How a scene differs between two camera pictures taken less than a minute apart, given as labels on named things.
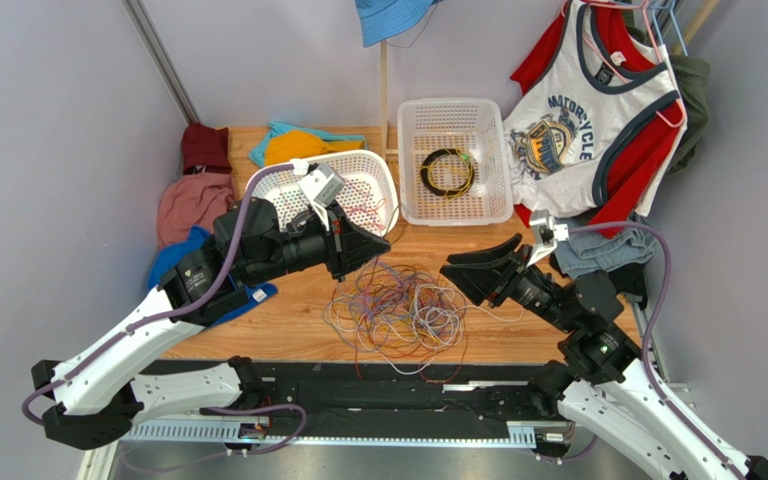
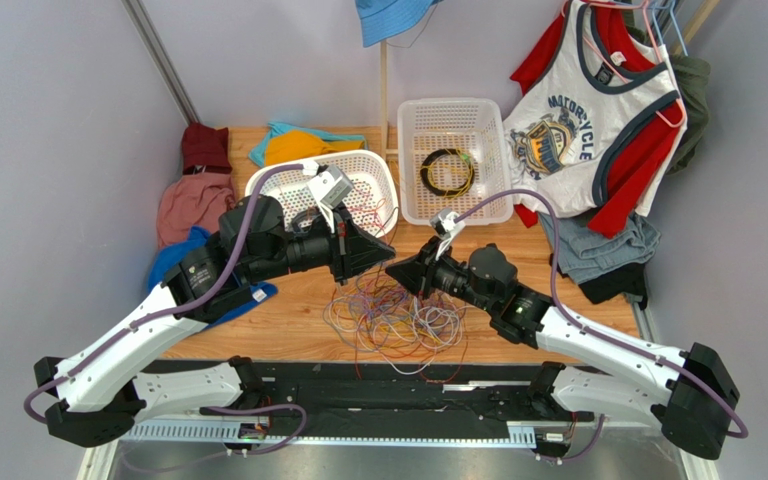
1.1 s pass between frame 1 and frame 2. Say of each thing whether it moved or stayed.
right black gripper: moved
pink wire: stayed
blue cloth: stayed
